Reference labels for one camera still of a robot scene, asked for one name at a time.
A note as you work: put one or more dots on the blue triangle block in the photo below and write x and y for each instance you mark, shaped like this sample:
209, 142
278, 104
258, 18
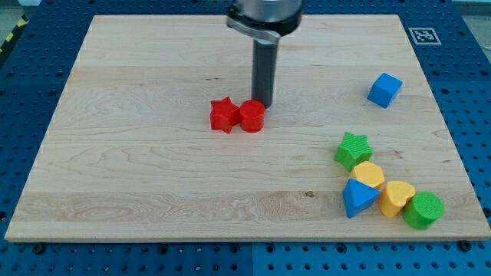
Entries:
357, 197

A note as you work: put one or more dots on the green star block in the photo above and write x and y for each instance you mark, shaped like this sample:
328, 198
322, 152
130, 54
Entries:
352, 150

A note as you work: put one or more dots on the yellow hexagon block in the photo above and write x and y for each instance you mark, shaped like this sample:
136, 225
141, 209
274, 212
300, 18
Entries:
369, 174

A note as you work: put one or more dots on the white fiducial marker tag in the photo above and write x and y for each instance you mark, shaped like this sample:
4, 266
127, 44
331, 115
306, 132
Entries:
424, 36

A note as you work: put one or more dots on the wooden board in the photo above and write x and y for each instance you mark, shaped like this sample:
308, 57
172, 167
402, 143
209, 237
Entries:
129, 155

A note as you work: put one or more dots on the blue cube block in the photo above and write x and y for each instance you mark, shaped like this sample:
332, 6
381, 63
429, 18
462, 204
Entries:
384, 90

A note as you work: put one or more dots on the dark grey cylindrical pointer tool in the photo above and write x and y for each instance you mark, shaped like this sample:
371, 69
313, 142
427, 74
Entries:
263, 71

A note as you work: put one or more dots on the green cylinder block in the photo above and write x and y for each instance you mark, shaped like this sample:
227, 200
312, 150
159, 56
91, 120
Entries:
423, 210

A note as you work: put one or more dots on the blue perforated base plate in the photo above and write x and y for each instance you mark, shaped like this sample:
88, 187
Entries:
37, 68

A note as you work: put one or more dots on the red star block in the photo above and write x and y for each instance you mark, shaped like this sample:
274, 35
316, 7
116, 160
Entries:
224, 115

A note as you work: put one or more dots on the red cylinder block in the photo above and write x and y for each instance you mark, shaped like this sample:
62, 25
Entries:
252, 113

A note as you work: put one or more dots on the yellow heart block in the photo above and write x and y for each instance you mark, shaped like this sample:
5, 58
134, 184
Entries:
395, 195

